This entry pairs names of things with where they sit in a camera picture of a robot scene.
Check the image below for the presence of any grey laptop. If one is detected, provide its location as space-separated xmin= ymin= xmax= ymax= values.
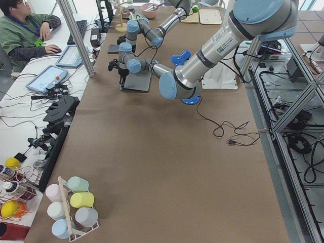
xmin=120 ymin=71 xmax=151 ymax=92

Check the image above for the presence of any wooden rack handle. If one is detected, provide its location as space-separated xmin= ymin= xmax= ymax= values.
xmin=58 ymin=176 xmax=74 ymax=241

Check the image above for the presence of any teach pendant tablet far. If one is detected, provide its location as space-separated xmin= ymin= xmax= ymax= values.
xmin=56 ymin=45 xmax=83 ymax=68

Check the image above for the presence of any dark grey wallet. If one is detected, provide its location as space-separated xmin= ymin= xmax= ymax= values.
xmin=107 ymin=44 xmax=119 ymax=54

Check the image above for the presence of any yellow ball upper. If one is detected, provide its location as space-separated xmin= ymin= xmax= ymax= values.
xmin=5 ymin=157 xmax=21 ymax=170

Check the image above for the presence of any pink bowl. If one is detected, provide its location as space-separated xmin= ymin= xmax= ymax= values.
xmin=140 ymin=3 xmax=159 ymax=19

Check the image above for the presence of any black plastic rack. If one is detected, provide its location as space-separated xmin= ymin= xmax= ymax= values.
xmin=43 ymin=95 xmax=80 ymax=135

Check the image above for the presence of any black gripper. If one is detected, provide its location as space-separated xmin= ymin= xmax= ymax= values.
xmin=118 ymin=67 xmax=130 ymax=88

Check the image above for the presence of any yellow cup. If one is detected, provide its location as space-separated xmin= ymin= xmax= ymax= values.
xmin=70 ymin=192 xmax=95 ymax=209

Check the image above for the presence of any teach pendant tablet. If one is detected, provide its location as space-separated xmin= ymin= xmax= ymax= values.
xmin=56 ymin=45 xmax=83 ymax=68
xmin=25 ymin=65 xmax=68 ymax=94

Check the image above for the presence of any blue desk lamp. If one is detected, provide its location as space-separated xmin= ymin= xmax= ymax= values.
xmin=170 ymin=50 xmax=200 ymax=105

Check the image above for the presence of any mint green cup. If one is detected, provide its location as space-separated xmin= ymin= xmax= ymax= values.
xmin=67 ymin=176 xmax=89 ymax=193

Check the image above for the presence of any light blue cup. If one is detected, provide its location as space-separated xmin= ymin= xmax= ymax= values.
xmin=52 ymin=219 xmax=70 ymax=239

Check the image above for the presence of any wooden cutting board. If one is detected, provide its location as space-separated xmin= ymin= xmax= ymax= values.
xmin=181 ymin=12 xmax=199 ymax=23

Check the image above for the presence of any yellow ball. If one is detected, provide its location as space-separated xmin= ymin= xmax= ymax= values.
xmin=5 ymin=157 xmax=21 ymax=170
xmin=1 ymin=200 xmax=18 ymax=218

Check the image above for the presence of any white cup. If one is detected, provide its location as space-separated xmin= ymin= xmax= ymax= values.
xmin=47 ymin=202 xmax=65 ymax=221

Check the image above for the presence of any seated person in green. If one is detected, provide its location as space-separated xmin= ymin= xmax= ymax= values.
xmin=1 ymin=1 xmax=61 ymax=72

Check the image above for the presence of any white tray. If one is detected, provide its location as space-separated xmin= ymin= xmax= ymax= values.
xmin=199 ymin=9 xmax=222 ymax=25

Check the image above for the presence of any wooden mug tree stand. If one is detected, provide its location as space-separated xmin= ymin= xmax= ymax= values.
xmin=109 ymin=1 xmax=129 ymax=33

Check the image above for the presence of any white wire cup rack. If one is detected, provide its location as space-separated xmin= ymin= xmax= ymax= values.
xmin=63 ymin=179 xmax=99 ymax=242

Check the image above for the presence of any black keyboard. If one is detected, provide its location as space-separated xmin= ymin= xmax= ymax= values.
xmin=66 ymin=20 xmax=88 ymax=46

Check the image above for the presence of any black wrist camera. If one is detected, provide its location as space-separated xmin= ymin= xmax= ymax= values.
xmin=108 ymin=59 xmax=119 ymax=71

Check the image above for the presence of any aluminium frame post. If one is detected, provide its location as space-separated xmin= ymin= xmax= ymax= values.
xmin=57 ymin=0 xmax=95 ymax=77

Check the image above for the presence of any black small box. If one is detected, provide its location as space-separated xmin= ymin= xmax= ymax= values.
xmin=90 ymin=28 xmax=101 ymax=48

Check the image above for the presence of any teach pendant tablet near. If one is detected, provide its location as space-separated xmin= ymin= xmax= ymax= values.
xmin=25 ymin=65 xmax=68 ymax=94

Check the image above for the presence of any grey cup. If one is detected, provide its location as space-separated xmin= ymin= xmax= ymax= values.
xmin=75 ymin=207 xmax=98 ymax=227

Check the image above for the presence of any pink cup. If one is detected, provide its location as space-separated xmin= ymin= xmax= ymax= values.
xmin=45 ymin=184 xmax=63 ymax=203

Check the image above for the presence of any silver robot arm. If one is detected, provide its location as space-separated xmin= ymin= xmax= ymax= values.
xmin=108 ymin=1 xmax=191 ymax=89
xmin=108 ymin=1 xmax=299 ymax=100

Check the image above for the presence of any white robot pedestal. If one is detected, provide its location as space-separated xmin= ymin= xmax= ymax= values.
xmin=202 ymin=60 xmax=238 ymax=90

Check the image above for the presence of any yellow ball lower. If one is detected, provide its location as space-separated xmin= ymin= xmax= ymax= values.
xmin=1 ymin=200 xmax=18 ymax=218

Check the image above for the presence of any green small bowl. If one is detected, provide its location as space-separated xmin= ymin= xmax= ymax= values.
xmin=129 ymin=13 xmax=142 ymax=23

